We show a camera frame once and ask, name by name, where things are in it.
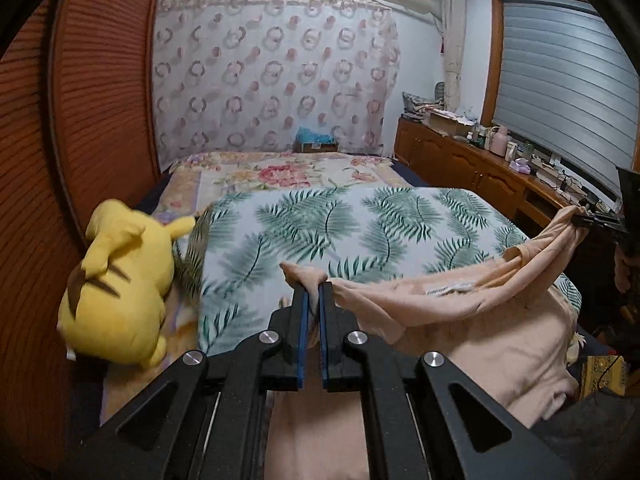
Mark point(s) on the peach printed t-shirt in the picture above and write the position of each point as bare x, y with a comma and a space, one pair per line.
500, 360

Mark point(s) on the person's right hand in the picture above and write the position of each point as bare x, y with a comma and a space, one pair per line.
624, 270

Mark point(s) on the dark cloth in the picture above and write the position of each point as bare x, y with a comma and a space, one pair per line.
590, 440

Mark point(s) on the open beige cardboard box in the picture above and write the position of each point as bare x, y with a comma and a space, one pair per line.
447, 124

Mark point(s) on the wooden louvered wardrobe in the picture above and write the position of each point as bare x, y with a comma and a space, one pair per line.
75, 110

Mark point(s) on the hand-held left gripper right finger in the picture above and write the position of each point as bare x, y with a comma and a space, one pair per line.
324, 345

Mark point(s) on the green leaf-print blanket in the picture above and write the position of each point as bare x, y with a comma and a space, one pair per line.
325, 220

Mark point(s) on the wooden sideboard cabinet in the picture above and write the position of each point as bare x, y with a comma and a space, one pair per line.
450, 155

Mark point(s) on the dark blue bed sheet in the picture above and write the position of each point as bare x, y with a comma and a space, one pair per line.
412, 175

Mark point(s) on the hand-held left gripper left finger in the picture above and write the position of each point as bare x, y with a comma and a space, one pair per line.
301, 340

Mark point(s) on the yellow plush toy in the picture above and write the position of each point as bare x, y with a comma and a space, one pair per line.
120, 285

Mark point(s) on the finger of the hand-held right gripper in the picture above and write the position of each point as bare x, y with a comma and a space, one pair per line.
597, 221

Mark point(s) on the floral blanket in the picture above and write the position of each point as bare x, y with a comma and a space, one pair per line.
280, 172

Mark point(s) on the pink tissue box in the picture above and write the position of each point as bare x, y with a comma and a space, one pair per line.
519, 167

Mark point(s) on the circle-patterned sheer curtain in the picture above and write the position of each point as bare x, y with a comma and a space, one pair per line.
260, 75

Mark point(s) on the beige window curtain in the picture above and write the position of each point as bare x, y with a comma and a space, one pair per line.
452, 50

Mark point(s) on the yellow patterned box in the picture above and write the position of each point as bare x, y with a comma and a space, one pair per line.
602, 372

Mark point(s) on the pink thermos bottle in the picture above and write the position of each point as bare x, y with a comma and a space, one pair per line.
499, 142

